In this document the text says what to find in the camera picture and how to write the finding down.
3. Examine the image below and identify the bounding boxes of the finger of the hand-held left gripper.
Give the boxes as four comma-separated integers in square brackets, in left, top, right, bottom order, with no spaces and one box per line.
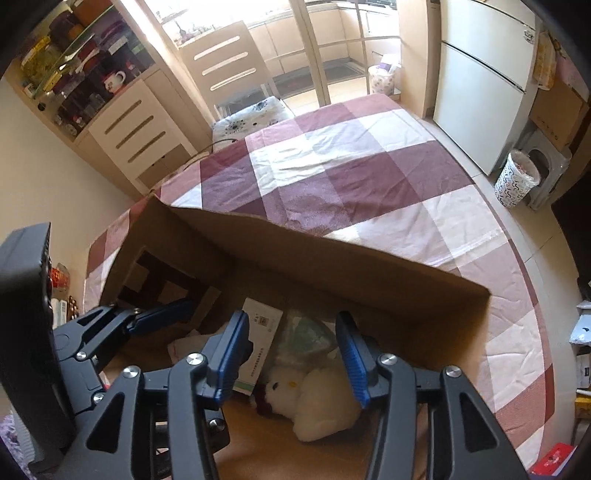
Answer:
[203,406,230,457]
[53,298,195,366]

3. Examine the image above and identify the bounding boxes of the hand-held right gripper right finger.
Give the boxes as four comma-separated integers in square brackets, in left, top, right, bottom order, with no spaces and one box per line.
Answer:
[335,311,527,480]

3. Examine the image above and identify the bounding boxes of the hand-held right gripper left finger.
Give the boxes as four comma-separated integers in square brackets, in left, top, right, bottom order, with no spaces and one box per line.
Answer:
[60,310,250,480]

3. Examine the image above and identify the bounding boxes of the white plush toy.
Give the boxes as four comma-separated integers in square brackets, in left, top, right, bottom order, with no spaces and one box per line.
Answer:
[252,362,364,442]

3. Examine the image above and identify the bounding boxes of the brown cardboard box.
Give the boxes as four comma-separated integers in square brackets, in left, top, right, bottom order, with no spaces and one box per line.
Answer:
[99,196,491,480]

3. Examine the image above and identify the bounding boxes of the person's left forearm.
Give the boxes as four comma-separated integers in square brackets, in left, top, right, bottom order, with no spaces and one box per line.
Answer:
[0,412,34,468]

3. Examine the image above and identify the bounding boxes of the white padded packet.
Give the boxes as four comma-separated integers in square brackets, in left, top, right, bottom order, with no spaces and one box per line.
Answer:
[167,318,232,366]

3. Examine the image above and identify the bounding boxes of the white green medicine carton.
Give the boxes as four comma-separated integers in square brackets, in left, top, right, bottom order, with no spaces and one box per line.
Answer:
[233,298,284,396]

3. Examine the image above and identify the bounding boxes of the red patterned packet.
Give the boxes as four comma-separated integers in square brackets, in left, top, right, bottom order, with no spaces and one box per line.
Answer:
[50,263,71,299]

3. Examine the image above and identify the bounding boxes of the clear bag greenish contents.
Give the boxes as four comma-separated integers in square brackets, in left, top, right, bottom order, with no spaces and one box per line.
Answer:
[272,308,343,371]

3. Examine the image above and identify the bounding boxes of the cream display cabinet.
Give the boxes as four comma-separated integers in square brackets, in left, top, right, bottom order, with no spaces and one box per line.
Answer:
[0,0,209,200]

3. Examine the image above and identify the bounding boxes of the floral seat cushion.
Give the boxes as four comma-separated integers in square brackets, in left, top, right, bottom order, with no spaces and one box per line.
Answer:
[211,96,296,141]

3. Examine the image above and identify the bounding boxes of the red patterned carton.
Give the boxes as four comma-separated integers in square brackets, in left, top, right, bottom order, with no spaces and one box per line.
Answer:
[529,442,579,477]

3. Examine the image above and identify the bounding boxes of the pile of parcels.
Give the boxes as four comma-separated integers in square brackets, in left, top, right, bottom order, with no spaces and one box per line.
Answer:
[568,300,591,418]

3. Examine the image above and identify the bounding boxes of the white mug red print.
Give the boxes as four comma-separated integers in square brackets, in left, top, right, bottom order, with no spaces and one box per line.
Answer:
[102,70,126,94]

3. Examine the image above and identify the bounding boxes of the black squiggle waste bin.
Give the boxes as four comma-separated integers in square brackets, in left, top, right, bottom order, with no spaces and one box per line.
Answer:
[494,148,541,208]

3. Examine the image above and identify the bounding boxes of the black flat screen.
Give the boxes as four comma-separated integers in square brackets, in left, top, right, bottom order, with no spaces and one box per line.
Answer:
[551,185,591,288]

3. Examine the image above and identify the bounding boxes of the cream wooden chair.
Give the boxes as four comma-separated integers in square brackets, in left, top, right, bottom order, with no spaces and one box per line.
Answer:
[179,21,279,121]

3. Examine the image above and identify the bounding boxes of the row of storage jars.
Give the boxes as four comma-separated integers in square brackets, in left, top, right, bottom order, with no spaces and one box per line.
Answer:
[18,0,153,134]

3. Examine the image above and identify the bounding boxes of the grey plastic stool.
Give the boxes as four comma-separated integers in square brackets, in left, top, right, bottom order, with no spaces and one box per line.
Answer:
[515,129,573,211]

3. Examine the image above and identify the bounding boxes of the floral waste bin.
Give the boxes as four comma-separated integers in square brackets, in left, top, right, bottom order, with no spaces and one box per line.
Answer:
[368,65,400,97]

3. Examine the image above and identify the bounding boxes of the dark kitchen doormat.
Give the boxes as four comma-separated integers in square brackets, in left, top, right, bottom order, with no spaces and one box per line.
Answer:
[272,60,371,94]

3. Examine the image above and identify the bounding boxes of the white refrigerator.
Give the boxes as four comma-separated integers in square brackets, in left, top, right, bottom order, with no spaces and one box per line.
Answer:
[431,0,539,177]

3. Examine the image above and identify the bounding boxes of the kitchen base cabinets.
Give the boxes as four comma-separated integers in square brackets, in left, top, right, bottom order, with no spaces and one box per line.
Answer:
[259,4,400,75]

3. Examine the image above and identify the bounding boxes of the glass sliding door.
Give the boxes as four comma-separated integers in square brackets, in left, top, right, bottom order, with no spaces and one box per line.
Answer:
[139,0,409,108]

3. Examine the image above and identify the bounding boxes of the flat cardboard carton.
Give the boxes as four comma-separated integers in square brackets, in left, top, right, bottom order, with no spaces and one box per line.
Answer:
[529,80,590,151]

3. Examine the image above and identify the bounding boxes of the yellow hanging bag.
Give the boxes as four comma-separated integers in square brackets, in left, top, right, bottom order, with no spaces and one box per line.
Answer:
[533,32,557,91]

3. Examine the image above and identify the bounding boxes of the pink hanging bag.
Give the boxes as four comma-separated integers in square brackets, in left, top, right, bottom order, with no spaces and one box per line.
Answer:
[554,54,583,94]

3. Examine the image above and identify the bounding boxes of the black cable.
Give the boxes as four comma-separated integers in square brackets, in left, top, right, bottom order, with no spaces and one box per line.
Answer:
[196,135,242,156]

